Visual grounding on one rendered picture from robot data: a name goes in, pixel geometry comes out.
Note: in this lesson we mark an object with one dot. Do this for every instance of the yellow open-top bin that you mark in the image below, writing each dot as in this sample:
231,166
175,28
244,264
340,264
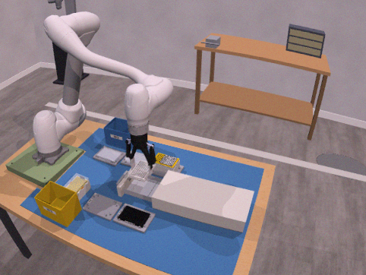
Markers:
58,203

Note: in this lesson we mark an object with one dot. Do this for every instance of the blue box with label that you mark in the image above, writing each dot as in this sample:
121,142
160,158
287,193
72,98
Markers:
116,133

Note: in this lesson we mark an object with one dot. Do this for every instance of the blue bench mat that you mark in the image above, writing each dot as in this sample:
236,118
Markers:
172,244

